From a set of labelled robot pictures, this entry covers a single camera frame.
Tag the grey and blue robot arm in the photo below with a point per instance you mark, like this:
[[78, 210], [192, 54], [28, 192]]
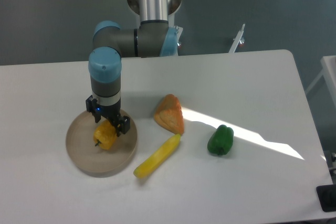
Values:
[[153, 38]]

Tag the white pedestal leg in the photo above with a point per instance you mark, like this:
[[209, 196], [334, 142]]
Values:
[[238, 40]]

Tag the green toy bell pepper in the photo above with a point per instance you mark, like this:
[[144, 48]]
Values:
[[221, 142]]

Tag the yellow toy bell pepper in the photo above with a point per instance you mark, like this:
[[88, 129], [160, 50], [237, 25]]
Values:
[[105, 135]]

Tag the orange toy bread slice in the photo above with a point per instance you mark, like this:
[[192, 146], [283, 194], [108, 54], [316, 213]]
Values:
[[169, 115]]

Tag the black box at table edge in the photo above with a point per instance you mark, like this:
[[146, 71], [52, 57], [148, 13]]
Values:
[[326, 195]]

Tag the yellow toy corn cob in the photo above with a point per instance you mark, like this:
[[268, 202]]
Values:
[[152, 163]]

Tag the white side table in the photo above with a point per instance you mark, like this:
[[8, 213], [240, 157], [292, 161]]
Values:
[[321, 98]]

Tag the round beige plate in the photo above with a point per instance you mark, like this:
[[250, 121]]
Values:
[[96, 155]]

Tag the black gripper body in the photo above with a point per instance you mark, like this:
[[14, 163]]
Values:
[[110, 110]]

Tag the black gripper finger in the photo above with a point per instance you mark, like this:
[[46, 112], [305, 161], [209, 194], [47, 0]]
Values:
[[121, 123], [91, 107]]

